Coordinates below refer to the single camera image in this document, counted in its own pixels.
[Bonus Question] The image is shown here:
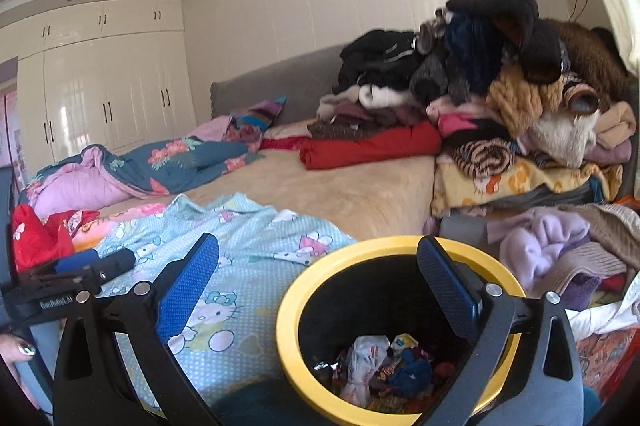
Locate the red printed cloth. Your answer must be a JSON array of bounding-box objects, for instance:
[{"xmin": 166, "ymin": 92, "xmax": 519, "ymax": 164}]
[{"xmin": 11, "ymin": 203, "xmax": 99, "ymax": 273}]

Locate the dark red lace cloth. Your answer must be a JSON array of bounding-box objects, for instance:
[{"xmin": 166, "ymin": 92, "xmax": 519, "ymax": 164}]
[{"xmin": 259, "ymin": 135, "xmax": 312, "ymax": 152}]

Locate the red folded cloth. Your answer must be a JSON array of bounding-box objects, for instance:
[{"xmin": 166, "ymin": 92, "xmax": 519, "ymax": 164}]
[{"xmin": 299, "ymin": 121, "xmax": 444, "ymax": 171}]

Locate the yellow rimmed black bin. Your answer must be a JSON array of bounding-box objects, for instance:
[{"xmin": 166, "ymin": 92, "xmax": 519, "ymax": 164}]
[{"xmin": 276, "ymin": 235, "xmax": 526, "ymax": 426}]

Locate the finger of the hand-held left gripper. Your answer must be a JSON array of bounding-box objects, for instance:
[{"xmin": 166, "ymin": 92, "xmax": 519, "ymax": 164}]
[
  {"xmin": 19, "ymin": 249, "xmax": 137, "ymax": 295},
  {"xmin": 54, "ymin": 250, "xmax": 99, "ymax": 275}
]

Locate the blue floral quilt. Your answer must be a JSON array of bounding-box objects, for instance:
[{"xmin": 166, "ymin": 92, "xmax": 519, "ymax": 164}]
[{"xmin": 20, "ymin": 135, "xmax": 267, "ymax": 220}]

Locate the maroon dotted garment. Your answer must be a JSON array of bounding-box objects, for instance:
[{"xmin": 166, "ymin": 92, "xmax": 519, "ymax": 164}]
[{"xmin": 306, "ymin": 104, "xmax": 427, "ymax": 142}]

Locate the cream knit garment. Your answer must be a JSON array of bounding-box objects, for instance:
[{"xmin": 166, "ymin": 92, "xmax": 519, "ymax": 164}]
[{"xmin": 316, "ymin": 85, "xmax": 362, "ymax": 120}]

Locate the grey padded bench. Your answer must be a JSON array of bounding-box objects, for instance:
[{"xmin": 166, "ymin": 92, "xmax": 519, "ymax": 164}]
[{"xmin": 436, "ymin": 213, "xmax": 502, "ymax": 253}]

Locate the black cloth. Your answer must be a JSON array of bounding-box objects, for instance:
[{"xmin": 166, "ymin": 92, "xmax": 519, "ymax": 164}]
[{"xmin": 441, "ymin": 117, "xmax": 512, "ymax": 153}]

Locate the brown striped knit cuff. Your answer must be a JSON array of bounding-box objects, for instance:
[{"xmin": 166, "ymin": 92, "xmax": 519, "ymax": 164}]
[{"xmin": 561, "ymin": 78, "xmax": 602, "ymax": 115}]

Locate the black fleece garment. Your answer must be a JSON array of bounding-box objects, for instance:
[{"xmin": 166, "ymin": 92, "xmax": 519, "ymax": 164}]
[{"xmin": 444, "ymin": 0, "xmax": 564, "ymax": 86}]

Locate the grey fuzzy garment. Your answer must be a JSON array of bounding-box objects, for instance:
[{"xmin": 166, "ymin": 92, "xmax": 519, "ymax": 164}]
[{"xmin": 416, "ymin": 8, "xmax": 452, "ymax": 56}]

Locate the blue rubber toy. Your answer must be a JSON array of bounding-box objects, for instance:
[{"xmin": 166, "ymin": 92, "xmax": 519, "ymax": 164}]
[{"xmin": 387, "ymin": 348, "xmax": 434, "ymax": 400}]

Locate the colourful striped cloth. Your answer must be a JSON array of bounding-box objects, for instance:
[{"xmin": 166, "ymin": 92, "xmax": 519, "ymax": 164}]
[{"xmin": 231, "ymin": 95, "xmax": 289, "ymax": 130}]

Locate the peach fleece cloth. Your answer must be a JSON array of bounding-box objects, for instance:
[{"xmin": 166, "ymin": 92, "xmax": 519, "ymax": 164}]
[{"xmin": 591, "ymin": 100, "xmax": 639, "ymax": 153}]

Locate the white sherpa garment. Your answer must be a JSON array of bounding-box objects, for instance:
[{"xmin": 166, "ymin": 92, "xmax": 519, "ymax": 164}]
[{"xmin": 519, "ymin": 107, "xmax": 602, "ymax": 170}]

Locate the white cloth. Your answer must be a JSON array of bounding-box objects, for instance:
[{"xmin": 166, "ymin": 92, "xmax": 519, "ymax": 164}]
[{"xmin": 569, "ymin": 297, "xmax": 640, "ymax": 338}]

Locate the tan fuzzy sweater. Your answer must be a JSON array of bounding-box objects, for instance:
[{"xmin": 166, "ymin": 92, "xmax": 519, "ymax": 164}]
[{"xmin": 484, "ymin": 65, "xmax": 569, "ymax": 140}]

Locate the black jacket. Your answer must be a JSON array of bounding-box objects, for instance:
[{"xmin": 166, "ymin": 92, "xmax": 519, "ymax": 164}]
[{"xmin": 332, "ymin": 30, "xmax": 427, "ymax": 96}]

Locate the yellow cartoon blanket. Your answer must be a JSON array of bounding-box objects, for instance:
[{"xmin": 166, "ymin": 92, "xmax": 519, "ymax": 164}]
[{"xmin": 430, "ymin": 153, "xmax": 624, "ymax": 218}]

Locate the beige knit sweater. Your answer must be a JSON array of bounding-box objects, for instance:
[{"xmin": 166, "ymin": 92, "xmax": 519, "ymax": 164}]
[{"xmin": 541, "ymin": 200, "xmax": 640, "ymax": 303}]

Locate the cream wardrobe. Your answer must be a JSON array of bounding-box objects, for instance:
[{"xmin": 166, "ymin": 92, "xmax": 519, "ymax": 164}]
[{"xmin": 0, "ymin": 0, "xmax": 199, "ymax": 168}]

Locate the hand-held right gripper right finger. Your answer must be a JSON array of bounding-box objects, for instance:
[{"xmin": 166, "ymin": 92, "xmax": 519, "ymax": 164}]
[{"xmin": 416, "ymin": 235, "xmax": 586, "ymax": 426}]

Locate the white fleece garment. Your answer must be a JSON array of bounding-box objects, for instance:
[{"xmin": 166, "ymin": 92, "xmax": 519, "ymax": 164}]
[{"xmin": 356, "ymin": 84, "xmax": 412, "ymax": 110}]

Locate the orange floral cloth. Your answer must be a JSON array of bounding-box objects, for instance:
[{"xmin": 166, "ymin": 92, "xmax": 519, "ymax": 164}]
[{"xmin": 574, "ymin": 327, "xmax": 634, "ymax": 395}]

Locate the person's left hand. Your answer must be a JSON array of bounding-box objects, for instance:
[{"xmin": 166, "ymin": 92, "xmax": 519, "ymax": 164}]
[{"xmin": 0, "ymin": 335, "xmax": 39, "ymax": 408}]

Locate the pink cartoon blanket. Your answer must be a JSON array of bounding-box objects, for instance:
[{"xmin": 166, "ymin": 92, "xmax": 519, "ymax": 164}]
[{"xmin": 65, "ymin": 201, "xmax": 169, "ymax": 240}]

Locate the dark grey speckled sweater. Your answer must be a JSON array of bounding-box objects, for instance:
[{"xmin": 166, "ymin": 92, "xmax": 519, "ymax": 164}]
[{"xmin": 409, "ymin": 50, "xmax": 452, "ymax": 106}]

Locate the dark blue fuzzy garment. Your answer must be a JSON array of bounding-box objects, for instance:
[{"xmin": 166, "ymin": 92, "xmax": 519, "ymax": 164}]
[{"xmin": 444, "ymin": 13, "xmax": 504, "ymax": 106}]

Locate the brown fur coat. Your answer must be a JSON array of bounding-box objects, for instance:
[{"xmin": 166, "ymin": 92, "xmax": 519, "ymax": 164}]
[{"xmin": 541, "ymin": 18, "xmax": 634, "ymax": 113}]

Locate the pink garment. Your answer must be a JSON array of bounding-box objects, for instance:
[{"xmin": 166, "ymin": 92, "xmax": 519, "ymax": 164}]
[{"xmin": 426, "ymin": 95, "xmax": 494, "ymax": 138}]

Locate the pink printed door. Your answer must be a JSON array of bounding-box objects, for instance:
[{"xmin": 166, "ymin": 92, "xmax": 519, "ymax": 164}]
[{"xmin": 0, "ymin": 89, "xmax": 27, "ymax": 188}]

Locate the lavender sweater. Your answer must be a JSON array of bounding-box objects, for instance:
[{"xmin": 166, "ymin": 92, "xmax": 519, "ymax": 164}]
[{"xmin": 486, "ymin": 205, "xmax": 594, "ymax": 293}]

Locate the beige fleece bed sheet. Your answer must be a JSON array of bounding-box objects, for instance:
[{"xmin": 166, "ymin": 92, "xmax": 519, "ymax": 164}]
[{"xmin": 120, "ymin": 151, "xmax": 437, "ymax": 243}]

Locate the grey headboard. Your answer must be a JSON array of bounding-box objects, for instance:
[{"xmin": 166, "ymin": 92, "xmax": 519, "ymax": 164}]
[{"xmin": 210, "ymin": 44, "xmax": 347, "ymax": 128}]

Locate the pink floral cloth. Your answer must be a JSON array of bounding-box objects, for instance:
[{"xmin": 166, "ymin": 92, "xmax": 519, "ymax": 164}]
[{"xmin": 191, "ymin": 115, "xmax": 237, "ymax": 140}]

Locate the brown striped knit garment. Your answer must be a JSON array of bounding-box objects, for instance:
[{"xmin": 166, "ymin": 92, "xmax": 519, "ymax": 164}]
[{"xmin": 451, "ymin": 137, "xmax": 517, "ymax": 180}]

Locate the light blue cat print sheet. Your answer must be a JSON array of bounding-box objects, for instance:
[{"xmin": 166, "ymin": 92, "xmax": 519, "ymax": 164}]
[{"xmin": 75, "ymin": 192, "xmax": 359, "ymax": 413}]

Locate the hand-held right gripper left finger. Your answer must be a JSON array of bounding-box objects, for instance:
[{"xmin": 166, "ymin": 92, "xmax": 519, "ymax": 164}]
[{"xmin": 52, "ymin": 232, "xmax": 224, "ymax": 426}]

